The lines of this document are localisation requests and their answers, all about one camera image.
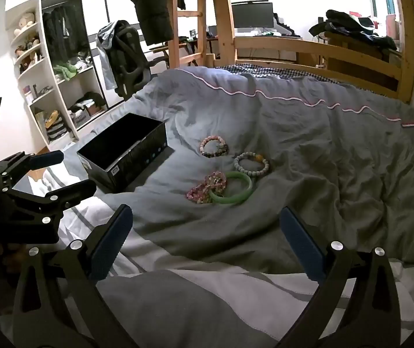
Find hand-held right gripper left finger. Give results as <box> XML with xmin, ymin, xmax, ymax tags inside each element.
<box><xmin>13</xmin><ymin>204</ymin><xmax>138</xmax><ymax>348</ymax></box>

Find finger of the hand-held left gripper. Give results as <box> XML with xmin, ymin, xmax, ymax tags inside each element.
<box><xmin>0</xmin><ymin>150</ymin><xmax>65</xmax><ymax>189</ymax></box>
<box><xmin>3</xmin><ymin>179</ymin><xmax>97</xmax><ymax>225</ymax></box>

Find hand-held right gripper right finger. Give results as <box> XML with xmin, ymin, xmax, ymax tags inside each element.
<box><xmin>276</xmin><ymin>206</ymin><xmax>403</xmax><ymax>348</ymax></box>

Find black rectangular box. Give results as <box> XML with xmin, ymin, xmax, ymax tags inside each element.
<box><xmin>76</xmin><ymin>112</ymin><xmax>167</xmax><ymax>193</ymax></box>

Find green jade bangle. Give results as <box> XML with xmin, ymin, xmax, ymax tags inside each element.
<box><xmin>209</xmin><ymin>171</ymin><xmax>254</xmax><ymax>207</ymax></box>

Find pink crystal bracelet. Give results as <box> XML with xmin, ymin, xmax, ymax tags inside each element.
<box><xmin>186</xmin><ymin>171</ymin><xmax>227</xmax><ymax>204</ymax></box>

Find white bead bracelet amber bead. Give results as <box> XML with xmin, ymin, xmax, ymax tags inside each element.
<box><xmin>234</xmin><ymin>151</ymin><xmax>270</xmax><ymax>177</ymax></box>

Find pink and dark bead bracelet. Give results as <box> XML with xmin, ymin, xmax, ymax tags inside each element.
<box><xmin>200</xmin><ymin>136</ymin><xmax>229</xmax><ymax>159</ymax></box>

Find yellow bag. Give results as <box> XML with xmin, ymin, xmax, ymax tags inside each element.
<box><xmin>45</xmin><ymin>110</ymin><xmax>61</xmax><ymax>130</ymax></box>

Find dark folded clothes pile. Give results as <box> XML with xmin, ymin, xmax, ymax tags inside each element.
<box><xmin>67</xmin><ymin>92</ymin><xmax>108</xmax><ymax>127</ymax></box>

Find grey duvet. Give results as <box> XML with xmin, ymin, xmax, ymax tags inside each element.
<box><xmin>0</xmin><ymin>66</ymin><xmax>414</xmax><ymax>348</ymax></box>

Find grey garment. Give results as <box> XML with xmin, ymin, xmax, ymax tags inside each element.
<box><xmin>96</xmin><ymin>22</ymin><xmax>120</xmax><ymax>91</ymax></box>

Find brown plush toys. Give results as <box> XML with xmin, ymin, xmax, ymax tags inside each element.
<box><xmin>15</xmin><ymin>34</ymin><xmax>41</xmax><ymax>54</ymax></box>

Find dark hanging clothes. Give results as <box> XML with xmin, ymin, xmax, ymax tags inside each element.
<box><xmin>43</xmin><ymin>5</ymin><xmax>91</xmax><ymax>62</ymax></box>

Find black office chair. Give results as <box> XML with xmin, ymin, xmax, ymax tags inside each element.
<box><xmin>105</xmin><ymin>20</ymin><xmax>169</xmax><ymax>98</ymax></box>

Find white plush toy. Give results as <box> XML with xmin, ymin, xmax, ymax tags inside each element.
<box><xmin>13</xmin><ymin>12</ymin><xmax>36</xmax><ymax>37</ymax></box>

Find white open wardrobe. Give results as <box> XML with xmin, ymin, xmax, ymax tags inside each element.
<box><xmin>40</xmin><ymin>0</ymin><xmax>146</xmax><ymax>142</ymax></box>

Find checkered bed sheet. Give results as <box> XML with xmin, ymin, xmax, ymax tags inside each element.
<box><xmin>214</xmin><ymin>63</ymin><xmax>338</xmax><ymax>81</ymax></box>

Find black puffer jacket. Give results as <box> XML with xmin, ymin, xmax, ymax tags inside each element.
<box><xmin>113</xmin><ymin>0</ymin><xmax>174</xmax><ymax>46</ymax></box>

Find dark desk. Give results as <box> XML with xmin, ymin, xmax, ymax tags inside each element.
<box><xmin>178</xmin><ymin>31</ymin><xmax>303</xmax><ymax>42</ymax></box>

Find black clothes heap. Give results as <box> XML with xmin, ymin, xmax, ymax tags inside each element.
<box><xmin>308</xmin><ymin>9</ymin><xmax>398</xmax><ymax>50</ymax></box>

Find black computer monitor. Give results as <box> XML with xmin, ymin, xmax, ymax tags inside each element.
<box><xmin>232</xmin><ymin>2</ymin><xmax>274</xmax><ymax>30</ymax></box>

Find wooden bed frame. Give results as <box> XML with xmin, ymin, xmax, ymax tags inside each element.
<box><xmin>167</xmin><ymin>0</ymin><xmax>414</xmax><ymax>104</ymax></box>

